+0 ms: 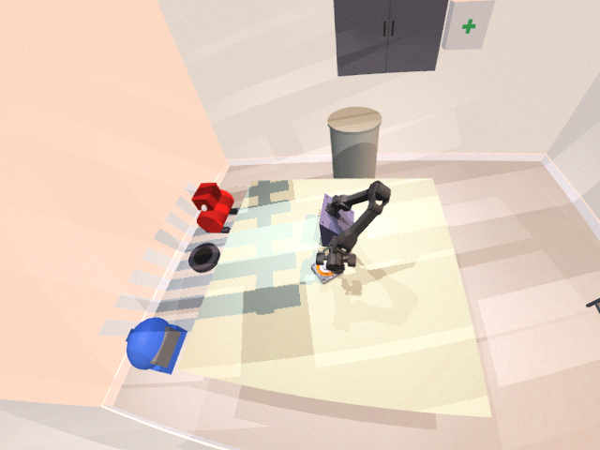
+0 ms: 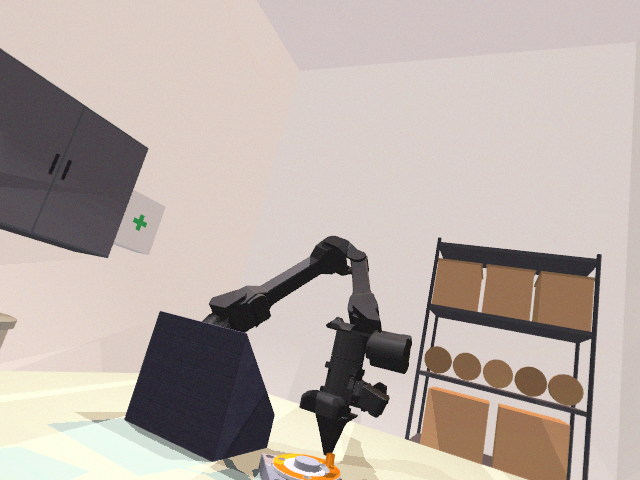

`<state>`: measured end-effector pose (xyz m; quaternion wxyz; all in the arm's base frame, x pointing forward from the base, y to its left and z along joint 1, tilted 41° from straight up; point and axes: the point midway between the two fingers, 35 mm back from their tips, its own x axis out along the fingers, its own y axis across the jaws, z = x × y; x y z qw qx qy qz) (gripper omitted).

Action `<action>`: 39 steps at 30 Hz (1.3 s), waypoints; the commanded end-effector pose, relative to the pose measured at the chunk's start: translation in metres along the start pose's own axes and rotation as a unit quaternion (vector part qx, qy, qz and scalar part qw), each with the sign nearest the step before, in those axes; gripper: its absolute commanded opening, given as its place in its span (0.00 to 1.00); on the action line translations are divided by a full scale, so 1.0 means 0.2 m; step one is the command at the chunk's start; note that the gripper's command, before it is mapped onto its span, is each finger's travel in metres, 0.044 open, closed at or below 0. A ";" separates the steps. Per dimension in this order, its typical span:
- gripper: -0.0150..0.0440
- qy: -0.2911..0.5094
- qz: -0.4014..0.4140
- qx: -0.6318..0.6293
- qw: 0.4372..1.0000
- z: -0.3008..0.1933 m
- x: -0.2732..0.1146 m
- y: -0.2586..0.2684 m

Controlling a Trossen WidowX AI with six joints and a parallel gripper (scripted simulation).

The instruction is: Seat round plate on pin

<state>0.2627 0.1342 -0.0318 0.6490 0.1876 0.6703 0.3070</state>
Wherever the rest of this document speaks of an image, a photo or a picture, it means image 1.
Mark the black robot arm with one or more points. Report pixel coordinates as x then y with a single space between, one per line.
348 238

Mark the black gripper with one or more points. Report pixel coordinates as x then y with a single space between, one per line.
320 258

